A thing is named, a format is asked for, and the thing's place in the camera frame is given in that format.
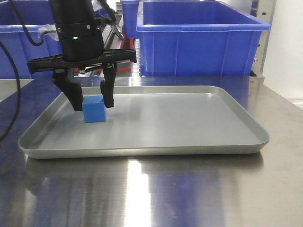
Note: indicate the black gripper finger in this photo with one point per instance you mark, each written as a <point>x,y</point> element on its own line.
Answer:
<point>64,80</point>
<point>107,84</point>

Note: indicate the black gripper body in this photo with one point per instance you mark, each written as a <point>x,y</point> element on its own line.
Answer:
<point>82,48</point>

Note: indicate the blue cube block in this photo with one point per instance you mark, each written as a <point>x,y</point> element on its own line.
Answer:
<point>94,109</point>

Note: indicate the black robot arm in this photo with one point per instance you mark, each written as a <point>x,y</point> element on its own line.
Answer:
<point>77,11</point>

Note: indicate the clear plastic sheet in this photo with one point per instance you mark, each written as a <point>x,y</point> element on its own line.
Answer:
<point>48,30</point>

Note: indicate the blue plastic bin left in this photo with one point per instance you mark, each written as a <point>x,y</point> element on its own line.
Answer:
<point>36,14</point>

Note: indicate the blue plastic bin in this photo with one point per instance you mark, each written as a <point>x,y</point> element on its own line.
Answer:
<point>195,38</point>
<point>36,14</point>

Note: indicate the blue bin rear centre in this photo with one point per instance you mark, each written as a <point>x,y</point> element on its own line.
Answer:
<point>129,19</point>

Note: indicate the grey metal tray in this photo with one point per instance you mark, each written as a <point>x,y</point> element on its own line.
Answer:
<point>152,120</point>

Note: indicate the blue plastic bin right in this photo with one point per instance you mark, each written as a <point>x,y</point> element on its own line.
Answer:
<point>195,38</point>

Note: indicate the steel shelf upright post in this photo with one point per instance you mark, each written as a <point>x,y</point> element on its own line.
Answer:
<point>264,10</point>

